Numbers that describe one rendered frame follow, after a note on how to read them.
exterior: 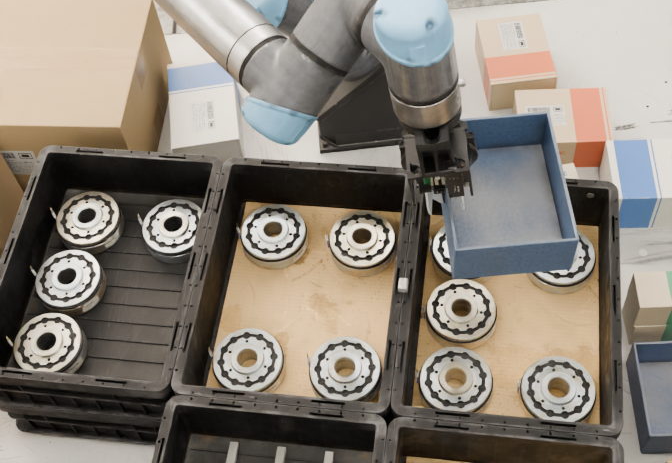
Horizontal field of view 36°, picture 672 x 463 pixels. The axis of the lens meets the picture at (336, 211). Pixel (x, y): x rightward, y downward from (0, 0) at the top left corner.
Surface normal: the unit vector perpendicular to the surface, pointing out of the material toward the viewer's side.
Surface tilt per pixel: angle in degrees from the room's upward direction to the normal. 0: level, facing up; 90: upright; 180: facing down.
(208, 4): 14
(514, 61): 0
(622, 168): 0
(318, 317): 0
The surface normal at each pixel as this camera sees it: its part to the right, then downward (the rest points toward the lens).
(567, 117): -0.07, -0.55
